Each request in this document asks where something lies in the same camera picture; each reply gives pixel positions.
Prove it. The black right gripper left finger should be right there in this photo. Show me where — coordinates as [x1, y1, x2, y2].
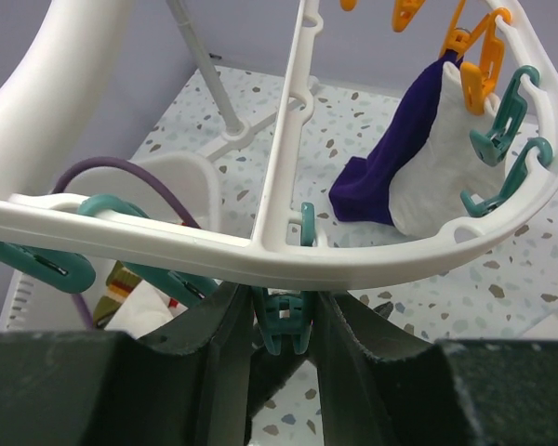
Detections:
[0, 282, 253, 445]

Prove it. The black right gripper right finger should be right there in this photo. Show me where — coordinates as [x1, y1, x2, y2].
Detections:
[311, 293, 558, 445]

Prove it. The white sock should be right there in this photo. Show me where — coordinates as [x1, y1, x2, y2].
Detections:
[389, 62, 505, 238]
[105, 281, 187, 339]

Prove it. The white drying stand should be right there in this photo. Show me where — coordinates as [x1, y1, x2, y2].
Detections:
[165, 0, 322, 162]

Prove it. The purple sock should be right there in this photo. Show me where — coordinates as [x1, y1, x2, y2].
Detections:
[328, 50, 463, 226]

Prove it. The white round clip hanger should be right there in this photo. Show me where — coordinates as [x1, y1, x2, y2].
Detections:
[0, 1, 558, 291]

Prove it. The green striped sock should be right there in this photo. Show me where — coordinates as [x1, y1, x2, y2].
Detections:
[92, 261, 142, 330]

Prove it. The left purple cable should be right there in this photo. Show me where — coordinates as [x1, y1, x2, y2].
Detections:
[50, 156, 204, 329]

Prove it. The teal clothes peg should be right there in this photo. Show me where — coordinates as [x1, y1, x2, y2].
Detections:
[250, 202, 318, 357]

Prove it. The white plastic basin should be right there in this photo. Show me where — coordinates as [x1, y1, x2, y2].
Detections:
[0, 152, 221, 332]

